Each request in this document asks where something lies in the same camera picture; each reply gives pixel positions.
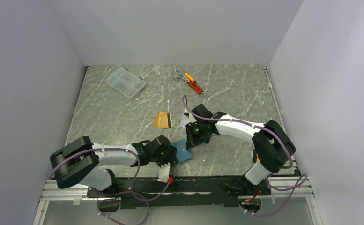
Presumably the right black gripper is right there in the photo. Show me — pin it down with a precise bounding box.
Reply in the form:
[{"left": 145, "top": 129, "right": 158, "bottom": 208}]
[{"left": 185, "top": 122, "right": 207, "bottom": 150}]

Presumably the silver grey card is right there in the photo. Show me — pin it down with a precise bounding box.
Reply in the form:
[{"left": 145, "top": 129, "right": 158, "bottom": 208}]
[{"left": 180, "top": 112, "right": 190, "bottom": 128}]

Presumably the blue card holder wallet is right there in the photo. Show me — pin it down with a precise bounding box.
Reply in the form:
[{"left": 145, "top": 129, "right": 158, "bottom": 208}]
[{"left": 171, "top": 139, "right": 193, "bottom": 164}]

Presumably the orange credit cards stack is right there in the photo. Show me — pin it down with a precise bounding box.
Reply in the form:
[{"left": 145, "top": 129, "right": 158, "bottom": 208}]
[{"left": 153, "top": 112, "right": 174, "bottom": 129}]

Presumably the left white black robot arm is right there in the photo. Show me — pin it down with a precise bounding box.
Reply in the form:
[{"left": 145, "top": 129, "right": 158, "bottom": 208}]
[{"left": 50, "top": 135, "right": 177, "bottom": 197}]

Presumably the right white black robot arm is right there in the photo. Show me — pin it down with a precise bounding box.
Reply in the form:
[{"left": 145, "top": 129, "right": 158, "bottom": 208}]
[{"left": 185, "top": 104, "right": 296, "bottom": 195}]

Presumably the red adjustable wrench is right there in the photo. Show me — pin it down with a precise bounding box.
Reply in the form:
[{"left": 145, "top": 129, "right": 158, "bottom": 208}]
[{"left": 173, "top": 69, "right": 206, "bottom": 97}]

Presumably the clear plastic organizer box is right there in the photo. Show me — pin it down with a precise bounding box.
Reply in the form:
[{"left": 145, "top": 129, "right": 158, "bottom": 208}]
[{"left": 105, "top": 67, "right": 146, "bottom": 98}]

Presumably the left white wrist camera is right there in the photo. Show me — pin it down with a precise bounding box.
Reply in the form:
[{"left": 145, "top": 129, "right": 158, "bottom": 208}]
[{"left": 158, "top": 163, "right": 171, "bottom": 183}]

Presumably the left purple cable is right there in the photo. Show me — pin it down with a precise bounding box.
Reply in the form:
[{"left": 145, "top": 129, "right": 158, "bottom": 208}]
[{"left": 49, "top": 148, "right": 172, "bottom": 225}]

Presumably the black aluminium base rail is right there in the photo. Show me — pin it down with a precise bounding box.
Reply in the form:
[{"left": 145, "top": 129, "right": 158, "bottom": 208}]
[{"left": 40, "top": 175, "right": 314, "bottom": 209}]

